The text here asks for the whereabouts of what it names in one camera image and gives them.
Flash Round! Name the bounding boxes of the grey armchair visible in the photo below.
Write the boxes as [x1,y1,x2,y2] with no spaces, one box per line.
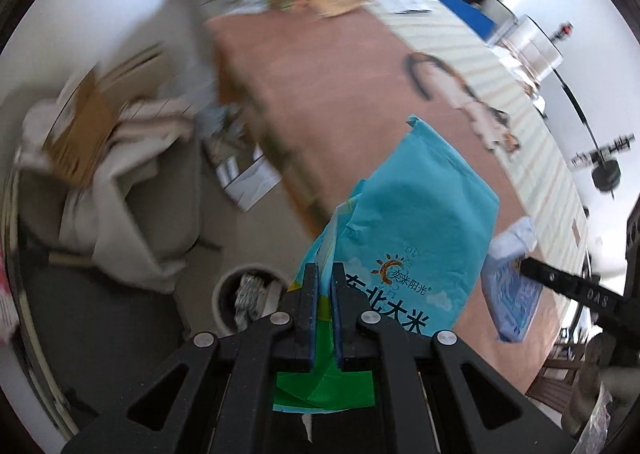
[15,97,201,294]

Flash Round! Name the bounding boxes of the blue folder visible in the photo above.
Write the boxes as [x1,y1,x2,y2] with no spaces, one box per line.
[438,0,496,40]

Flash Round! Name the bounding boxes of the brown label patch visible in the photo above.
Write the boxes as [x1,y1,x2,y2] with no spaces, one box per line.
[572,219,582,246]

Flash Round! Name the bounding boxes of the blue green rice bag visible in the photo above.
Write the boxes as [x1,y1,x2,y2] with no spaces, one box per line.
[274,115,499,413]

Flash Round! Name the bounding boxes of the cat pattern table mat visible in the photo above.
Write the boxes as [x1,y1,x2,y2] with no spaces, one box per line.
[207,3,588,390]

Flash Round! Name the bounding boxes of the light blue plastic wrapper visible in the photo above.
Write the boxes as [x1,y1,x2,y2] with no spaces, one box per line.
[480,216,542,344]

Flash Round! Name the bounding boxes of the white round trash bin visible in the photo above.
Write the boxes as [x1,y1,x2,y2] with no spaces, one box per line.
[212,263,292,337]

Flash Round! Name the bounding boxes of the cardboard box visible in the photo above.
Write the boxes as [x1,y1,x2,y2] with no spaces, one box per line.
[42,44,172,188]

